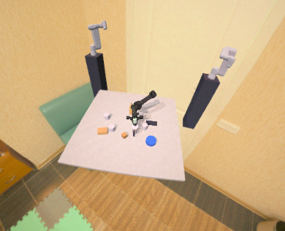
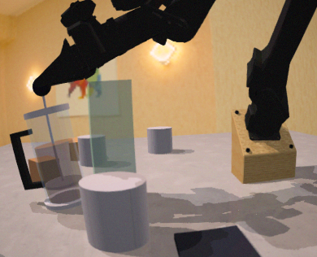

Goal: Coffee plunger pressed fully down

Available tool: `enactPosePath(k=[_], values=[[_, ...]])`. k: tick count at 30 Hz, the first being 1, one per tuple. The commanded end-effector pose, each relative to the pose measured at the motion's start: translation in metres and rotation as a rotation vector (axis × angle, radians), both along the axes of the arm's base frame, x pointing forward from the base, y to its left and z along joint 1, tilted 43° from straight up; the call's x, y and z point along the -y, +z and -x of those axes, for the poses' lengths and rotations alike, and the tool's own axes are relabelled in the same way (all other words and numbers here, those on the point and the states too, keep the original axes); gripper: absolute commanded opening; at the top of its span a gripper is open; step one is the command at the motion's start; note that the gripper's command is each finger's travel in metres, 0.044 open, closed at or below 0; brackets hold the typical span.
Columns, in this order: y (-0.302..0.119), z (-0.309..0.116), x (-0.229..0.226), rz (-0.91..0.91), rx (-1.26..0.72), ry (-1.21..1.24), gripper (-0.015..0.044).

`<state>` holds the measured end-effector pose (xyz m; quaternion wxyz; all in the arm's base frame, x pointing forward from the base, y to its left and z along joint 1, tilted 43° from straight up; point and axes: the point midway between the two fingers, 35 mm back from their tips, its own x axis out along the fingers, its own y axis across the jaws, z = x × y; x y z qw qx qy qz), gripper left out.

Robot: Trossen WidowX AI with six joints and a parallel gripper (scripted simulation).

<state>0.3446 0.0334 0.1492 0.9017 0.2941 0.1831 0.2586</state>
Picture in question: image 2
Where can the grey cylinder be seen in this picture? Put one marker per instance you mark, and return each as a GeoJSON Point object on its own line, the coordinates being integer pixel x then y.
{"type": "Point", "coordinates": [159, 140]}
{"type": "Point", "coordinates": [116, 213]}
{"type": "Point", "coordinates": [85, 151]}

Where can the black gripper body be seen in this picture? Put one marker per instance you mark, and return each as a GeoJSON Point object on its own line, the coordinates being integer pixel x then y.
{"type": "Point", "coordinates": [94, 50]}

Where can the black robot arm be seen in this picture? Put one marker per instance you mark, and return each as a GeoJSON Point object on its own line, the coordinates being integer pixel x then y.
{"type": "Point", "coordinates": [267, 71]}

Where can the glass french press with black handle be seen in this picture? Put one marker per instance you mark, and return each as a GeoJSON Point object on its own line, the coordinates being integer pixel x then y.
{"type": "Point", "coordinates": [54, 148]}

